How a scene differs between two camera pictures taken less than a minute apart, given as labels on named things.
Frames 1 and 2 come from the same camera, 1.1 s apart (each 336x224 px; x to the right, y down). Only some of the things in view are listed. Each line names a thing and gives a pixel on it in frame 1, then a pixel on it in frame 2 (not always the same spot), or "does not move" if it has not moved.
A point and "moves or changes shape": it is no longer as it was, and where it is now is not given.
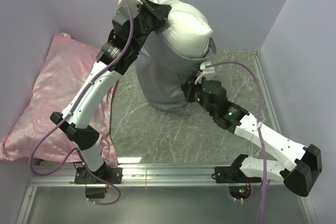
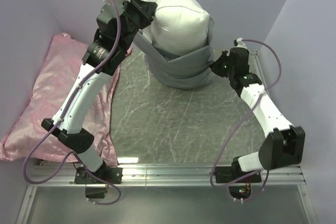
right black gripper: x=189 y=88 -> x=215 y=66
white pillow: x=186 y=33 moves or changes shape
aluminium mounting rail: x=63 y=176 does not move
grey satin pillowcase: x=161 y=71 moves or changes shape
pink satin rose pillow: x=69 y=64 does not move
